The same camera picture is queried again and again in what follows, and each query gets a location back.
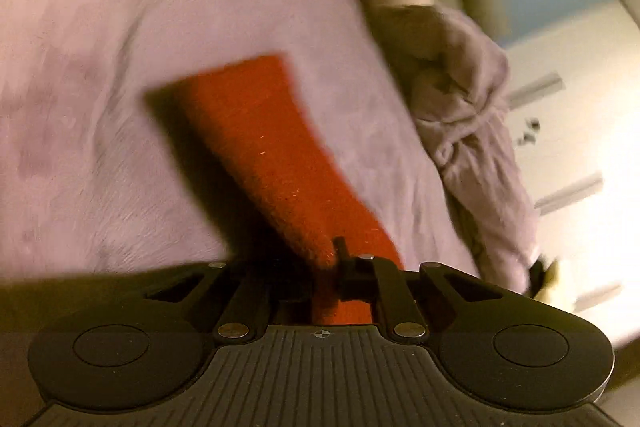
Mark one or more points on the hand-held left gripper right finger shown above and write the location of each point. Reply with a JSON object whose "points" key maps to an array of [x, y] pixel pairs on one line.
{"points": [[395, 302]]}

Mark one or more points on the purple bed sheet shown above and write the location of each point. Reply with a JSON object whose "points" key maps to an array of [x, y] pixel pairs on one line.
{"points": [[125, 57]]}

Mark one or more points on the red knit glove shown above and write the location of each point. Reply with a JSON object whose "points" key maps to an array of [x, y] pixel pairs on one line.
{"points": [[260, 142]]}

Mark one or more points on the crumpled purple blanket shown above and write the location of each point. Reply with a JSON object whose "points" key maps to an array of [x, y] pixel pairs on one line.
{"points": [[470, 107]]}

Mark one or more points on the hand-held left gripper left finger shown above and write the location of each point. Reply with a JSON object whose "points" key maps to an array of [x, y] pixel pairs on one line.
{"points": [[235, 302]]}

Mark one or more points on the white dresser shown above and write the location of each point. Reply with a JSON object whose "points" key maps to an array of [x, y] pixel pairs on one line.
{"points": [[585, 57]]}

